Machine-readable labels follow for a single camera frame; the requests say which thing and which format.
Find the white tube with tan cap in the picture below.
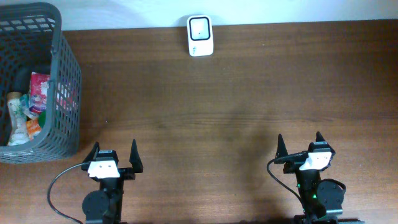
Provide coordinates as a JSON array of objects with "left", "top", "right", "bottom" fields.
[{"left": 7, "top": 92, "right": 30, "bottom": 146}]

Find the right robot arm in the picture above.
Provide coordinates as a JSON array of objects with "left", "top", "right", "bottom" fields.
[{"left": 272, "top": 132, "right": 346, "bottom": 223}]

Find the red purple tissue pack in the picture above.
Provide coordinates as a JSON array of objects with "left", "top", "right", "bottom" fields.
[{"left": 29, "top": 72, "right": 50, "bottom": 114}]

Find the small orange box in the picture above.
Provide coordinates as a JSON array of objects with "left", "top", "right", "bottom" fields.
[{"left": 26, "top": 119, "right": 42, "bottom": 140}]

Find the small teal box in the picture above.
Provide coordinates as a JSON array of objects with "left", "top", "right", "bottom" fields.
[{"left": 23, "top": 108, "right": 39, "bottom": 119}]

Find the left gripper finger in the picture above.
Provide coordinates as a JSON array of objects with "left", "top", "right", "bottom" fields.
[
  {"left": 129, "top": 139, "right": 144, "bottom": 173},
  {"left": 83, "top": 142, "right": 100, "bottom": 163}
]

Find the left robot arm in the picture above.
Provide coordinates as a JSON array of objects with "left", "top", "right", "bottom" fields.
[{"left": 81, "top": 140, "right": 144, "bottom": 223}]

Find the grey plastic mesh basket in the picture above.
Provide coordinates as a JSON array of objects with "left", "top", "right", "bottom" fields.
[{"left": 1, "top": 2, "right": 83, "bottom": 164}]

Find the green jar with green lid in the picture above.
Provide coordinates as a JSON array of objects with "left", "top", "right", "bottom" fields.
[{"left": 37, "top": 111, "right": 46, "bottom": 128}]

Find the teal wet wipes pouch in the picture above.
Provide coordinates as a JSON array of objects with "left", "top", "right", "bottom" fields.
[{"left": 19, "top": 94, "right": 30, "bottom": 116}]

